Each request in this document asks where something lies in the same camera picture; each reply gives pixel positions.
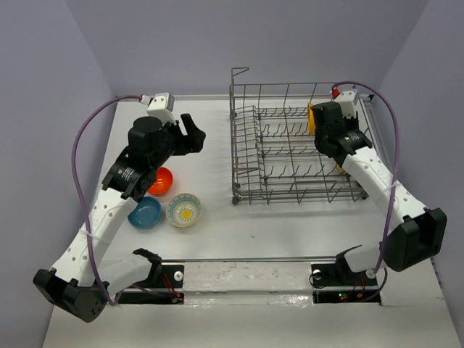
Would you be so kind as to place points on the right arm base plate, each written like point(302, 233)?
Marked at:
point(329, 287)

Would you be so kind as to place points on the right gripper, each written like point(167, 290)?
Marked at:
point(353, 121)

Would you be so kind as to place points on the orange bowl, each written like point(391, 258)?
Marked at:
point(163, 183)

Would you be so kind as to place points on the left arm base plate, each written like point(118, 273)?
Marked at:
point(164, 288)

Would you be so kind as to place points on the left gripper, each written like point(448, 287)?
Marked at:
point(191, 143)

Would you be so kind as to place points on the patterned sunflower bowl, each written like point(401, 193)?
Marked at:
point(183, 210)

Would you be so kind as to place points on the blue bowl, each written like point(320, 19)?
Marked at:
point(146, 214)

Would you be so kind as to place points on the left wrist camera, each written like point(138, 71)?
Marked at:
point(160, 106)

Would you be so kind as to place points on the yellow bowl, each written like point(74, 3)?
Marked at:
point(310, 120)

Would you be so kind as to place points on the beige bowl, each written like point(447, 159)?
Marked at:
point(340, 170)

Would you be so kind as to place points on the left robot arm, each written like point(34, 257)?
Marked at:
point(75, 282)

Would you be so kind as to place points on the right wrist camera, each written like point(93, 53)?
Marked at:
point(346, 100)

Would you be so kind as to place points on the grey wire dish rack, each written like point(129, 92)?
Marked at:
point(273, 156)

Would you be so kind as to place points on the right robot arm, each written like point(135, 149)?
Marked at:
point(412, 232)

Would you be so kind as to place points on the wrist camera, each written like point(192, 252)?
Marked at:
point(346, 100)
point(160, 106)

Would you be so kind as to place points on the metal rail bar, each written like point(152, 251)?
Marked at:
point(256, 259)

